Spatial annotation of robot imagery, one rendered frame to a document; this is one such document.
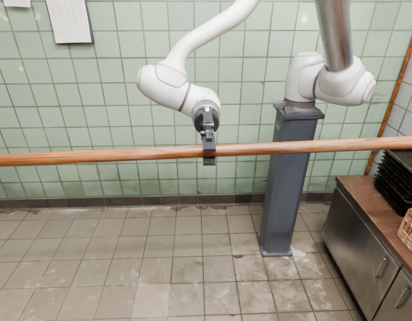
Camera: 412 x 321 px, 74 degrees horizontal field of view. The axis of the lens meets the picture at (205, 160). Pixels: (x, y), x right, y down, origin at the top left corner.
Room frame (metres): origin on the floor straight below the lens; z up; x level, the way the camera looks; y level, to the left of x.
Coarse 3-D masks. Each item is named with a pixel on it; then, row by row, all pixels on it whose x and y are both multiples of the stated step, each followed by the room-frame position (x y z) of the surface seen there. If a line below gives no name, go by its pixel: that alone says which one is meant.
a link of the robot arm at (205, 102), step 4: (204, 100) 0.83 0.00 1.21; (208, 100) 0.83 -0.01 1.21; (196, 104) 0.82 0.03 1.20; (200, 104) 0.80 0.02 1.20; (204, 104) 0.79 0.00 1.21; (208, 104) 0.79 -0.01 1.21; (212, 104) 0.80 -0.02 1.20; (216, 104) 0.83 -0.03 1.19; (192, 108) 0.83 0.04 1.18; (196, 108) 0.79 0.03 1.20; (200, 108) 0.79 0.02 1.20; (212, 108) 0.79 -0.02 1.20; (216, 108) 0.79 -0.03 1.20; (192, 112) 0.81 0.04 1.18; (196, 112) 0.79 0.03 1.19; (192, 116) 0.79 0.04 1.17; (192, 120) 0.79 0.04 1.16
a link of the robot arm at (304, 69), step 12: (300, 60) 1.31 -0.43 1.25; (312, 60) 1.28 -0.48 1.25; (288, 72) 1.35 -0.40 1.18; (300, 72) 1.29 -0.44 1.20; (312, 72) 1.25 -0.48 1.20; (288, 84) 1.33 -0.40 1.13; (300, 84) 1.28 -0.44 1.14; (312, 84) 1.23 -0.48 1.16; (288, 96) 1.32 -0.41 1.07; (300, 96) 1.28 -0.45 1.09; (312, 96) 1.25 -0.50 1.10
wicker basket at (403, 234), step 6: (408, 210) 0.88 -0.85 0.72; (408, 216) 0.87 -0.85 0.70; (402, 222) 0.88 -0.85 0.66; (408, 222) 0.85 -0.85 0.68; (402, 228) 0.87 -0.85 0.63; (408, 228) 0.88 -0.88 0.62; (396, 234) 0.88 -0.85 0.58; (402, 234) 0.85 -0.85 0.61; (408, 234) 0.83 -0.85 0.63; (402, 240) 0.84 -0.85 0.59; (408, 240) 0.82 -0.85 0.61; (408, 246) 0.80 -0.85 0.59
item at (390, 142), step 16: (240, 144) 0.58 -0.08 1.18; (256, 144) 0.58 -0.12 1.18; (272, 144) 0.58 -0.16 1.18; (288, 144) 0.58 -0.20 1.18; (304, 144) 0.58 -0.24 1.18; (320, 144) 0.58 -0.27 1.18; (336, 144) 0.58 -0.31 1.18; (352, 144) 0.58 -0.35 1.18; (368, 144) 0.58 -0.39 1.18; (384, 144) 0.58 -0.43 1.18; (400, 144) 0.58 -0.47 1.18; (0, 160) 0.55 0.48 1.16; (16, 160) 0.55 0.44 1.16; (32, 160) 0.55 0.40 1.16; (48, 160) 0.55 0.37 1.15; (64, 160) 0.55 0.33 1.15; (80, 160) 0.55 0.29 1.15; (96, 160) 0.55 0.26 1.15; (112, 160) 0.56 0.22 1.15; (128, 160) 0.56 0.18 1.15
